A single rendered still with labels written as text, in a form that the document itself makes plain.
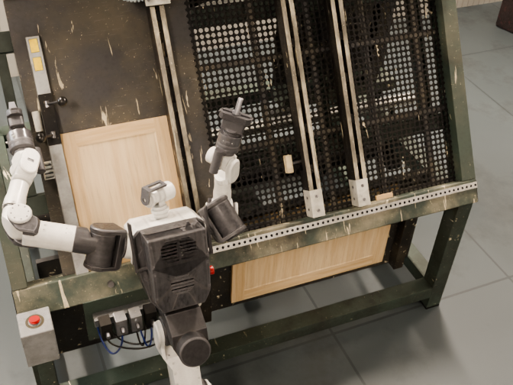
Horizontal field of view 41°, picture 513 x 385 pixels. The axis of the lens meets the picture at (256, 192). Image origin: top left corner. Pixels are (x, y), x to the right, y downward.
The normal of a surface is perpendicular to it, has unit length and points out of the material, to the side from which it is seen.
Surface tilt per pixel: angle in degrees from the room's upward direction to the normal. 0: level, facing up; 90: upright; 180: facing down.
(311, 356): 0
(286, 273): 90
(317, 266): 90
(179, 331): 22
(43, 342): 90
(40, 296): 57
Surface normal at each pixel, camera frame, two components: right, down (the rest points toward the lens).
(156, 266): 0.37, 0.26
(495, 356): 0.05, -0.77
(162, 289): 0.37, 0.50
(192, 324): 0.18, -0.48
